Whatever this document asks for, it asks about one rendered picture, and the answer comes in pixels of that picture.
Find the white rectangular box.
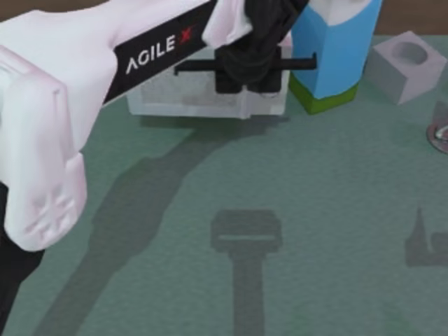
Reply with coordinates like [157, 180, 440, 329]
[126, 34, 292, 120]

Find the grey block with round hole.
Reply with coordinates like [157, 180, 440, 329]
[366, 30, 448, 106]

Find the blue and green milk carton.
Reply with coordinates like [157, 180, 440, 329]
[288, 0, 383, 115]

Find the round metal sink drain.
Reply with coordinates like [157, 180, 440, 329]
[426, 101, 448, 155]

